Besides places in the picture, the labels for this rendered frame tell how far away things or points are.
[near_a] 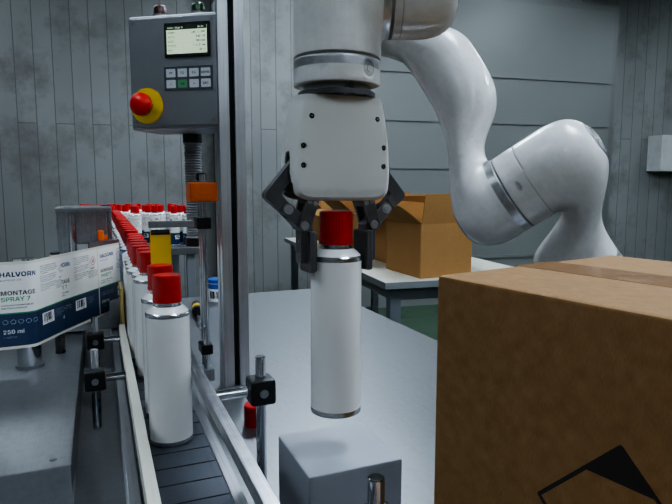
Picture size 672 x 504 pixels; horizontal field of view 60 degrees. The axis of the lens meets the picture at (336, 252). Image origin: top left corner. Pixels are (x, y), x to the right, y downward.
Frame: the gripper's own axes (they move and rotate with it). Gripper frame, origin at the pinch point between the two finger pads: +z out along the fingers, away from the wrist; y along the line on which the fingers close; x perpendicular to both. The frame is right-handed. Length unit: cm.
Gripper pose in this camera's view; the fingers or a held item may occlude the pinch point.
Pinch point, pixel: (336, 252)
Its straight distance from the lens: 57.7
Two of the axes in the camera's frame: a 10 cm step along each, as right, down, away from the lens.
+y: -9.2, 0.4, -3.8
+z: 0.0, 9.9, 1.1
